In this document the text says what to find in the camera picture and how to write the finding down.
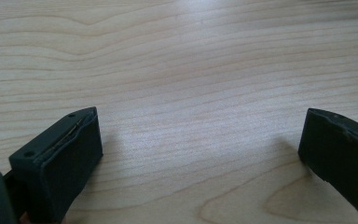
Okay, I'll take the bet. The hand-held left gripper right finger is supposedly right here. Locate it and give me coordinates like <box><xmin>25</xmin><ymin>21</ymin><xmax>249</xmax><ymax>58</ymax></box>
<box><xmin>297</xmin><ymin>107</ymin><xmax>358</xmax><ymax>224</ymax></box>

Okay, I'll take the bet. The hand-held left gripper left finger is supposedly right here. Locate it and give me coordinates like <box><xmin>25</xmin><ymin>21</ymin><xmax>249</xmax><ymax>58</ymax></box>
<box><xmin>8</xmin><ymin>106</ymin><xmax>104</xmax><ymax>224</ymax></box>

